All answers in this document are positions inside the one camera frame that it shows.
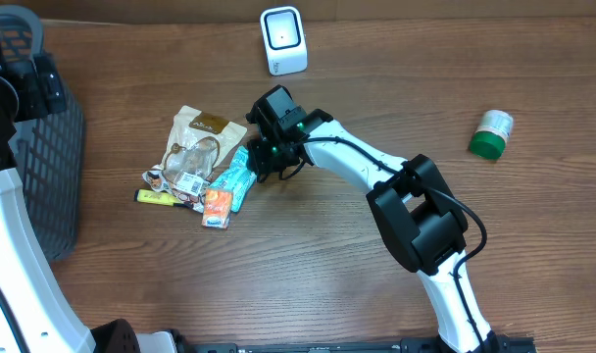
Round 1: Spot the teal snack packet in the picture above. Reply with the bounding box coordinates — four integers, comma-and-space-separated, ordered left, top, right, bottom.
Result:
210, 146, 257, 213

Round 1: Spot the orange snack packet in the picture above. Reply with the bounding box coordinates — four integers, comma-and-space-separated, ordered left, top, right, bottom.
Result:
202, 188, 233, 229

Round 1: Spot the beige Pantree snack bag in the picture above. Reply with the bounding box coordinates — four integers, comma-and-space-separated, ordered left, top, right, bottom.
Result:
142, 105, 247, 213

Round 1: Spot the yellow and blue bar packet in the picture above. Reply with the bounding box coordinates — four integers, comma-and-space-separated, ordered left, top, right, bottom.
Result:
133, 189, 189, 209

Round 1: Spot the green lid white jar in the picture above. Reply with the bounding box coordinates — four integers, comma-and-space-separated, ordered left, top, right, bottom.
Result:
469, 110, 514, 160

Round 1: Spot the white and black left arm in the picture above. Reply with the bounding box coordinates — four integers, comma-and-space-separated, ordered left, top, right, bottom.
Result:
0, 5, 187, 353

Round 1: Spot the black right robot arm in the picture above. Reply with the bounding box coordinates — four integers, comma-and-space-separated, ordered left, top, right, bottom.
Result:
245, 85, 500, 352

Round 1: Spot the white barcode scanner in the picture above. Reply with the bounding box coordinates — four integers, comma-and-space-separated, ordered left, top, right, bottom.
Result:
260, 6, 308, 76

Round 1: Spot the dark grey plastic basket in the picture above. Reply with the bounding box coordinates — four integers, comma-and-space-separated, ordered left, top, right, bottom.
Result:
0, 5, 86, 262

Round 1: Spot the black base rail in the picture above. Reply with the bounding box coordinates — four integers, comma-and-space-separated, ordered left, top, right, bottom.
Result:
189, 336, 537, 353

